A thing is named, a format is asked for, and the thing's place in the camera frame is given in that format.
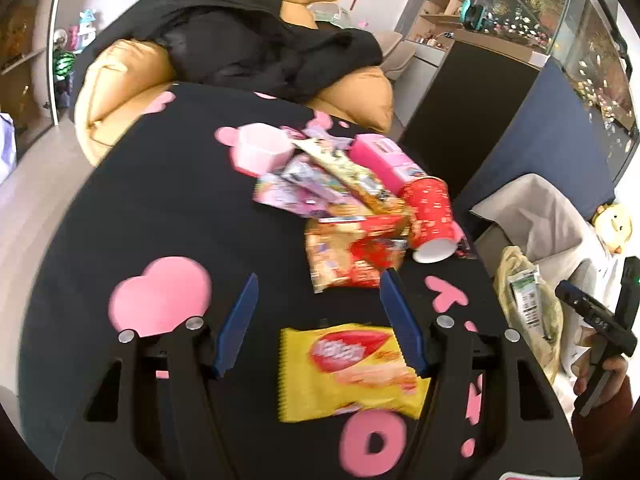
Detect black pink Kitty table cloth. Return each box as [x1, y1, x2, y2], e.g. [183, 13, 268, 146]
[16, 81, 574, 480]

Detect person's right hand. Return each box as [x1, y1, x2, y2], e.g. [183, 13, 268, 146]
[570, 328, 628, 408]

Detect beige blanket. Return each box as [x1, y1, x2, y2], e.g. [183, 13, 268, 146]
[471, 174, 624, 386]

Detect glass fish tank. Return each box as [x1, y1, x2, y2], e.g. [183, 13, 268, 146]
[458, 0, 639, 182]

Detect pink hexagonal box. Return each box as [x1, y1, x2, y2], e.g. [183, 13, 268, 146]
[230, 122, 294, 177]

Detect pink tissue box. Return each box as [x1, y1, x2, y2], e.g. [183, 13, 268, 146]
[348, 133, 427, 195]

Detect yellow snack bag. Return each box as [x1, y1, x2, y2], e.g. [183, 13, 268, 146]
[279, 323, 430, 422]

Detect green white snack packet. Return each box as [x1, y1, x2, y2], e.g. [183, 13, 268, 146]
[506, 266, 550, 340]

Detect yellow duck plush toy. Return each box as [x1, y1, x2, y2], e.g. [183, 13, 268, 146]
[591, 203, 632, 255]

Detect yellow bag lined trash bin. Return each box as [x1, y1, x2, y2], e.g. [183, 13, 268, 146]
[494, 246, 564, 384]

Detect black jacket on sofa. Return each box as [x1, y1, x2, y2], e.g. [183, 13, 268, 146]
[72, 0, 382, 104]

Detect red noodle snack packet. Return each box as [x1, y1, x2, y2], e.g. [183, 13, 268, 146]
[305, 214, 409, 294]

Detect beige dining chair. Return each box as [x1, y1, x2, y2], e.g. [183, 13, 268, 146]
[373, 30, 416, 81]

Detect red paper cup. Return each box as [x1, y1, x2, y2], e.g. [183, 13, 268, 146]
[400, 177, 458, 264]

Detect pink candy wrapper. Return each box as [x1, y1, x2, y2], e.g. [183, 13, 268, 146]
[253, 155, 373, 219]

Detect purple plastic bag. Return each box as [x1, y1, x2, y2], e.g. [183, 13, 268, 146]
[0, 113, 17, 183]

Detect black cabinet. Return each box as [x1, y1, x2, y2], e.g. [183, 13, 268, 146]
[399, 39, 542, 212]

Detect wooden display shelf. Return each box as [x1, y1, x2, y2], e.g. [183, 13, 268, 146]
[1, 0, 58, 155]

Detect blue fabric partition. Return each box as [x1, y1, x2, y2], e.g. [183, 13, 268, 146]
[454, 58, 615, 219]

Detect orange leather sofa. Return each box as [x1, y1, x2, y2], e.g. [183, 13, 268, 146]
[70, 0, 393, 165]

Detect gold cartoon snack wrapper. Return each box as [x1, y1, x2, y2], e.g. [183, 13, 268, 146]
[292, 139, 410, 217]

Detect toy figures on floor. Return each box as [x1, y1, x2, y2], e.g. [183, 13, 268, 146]
[52, 9, 98, 110]

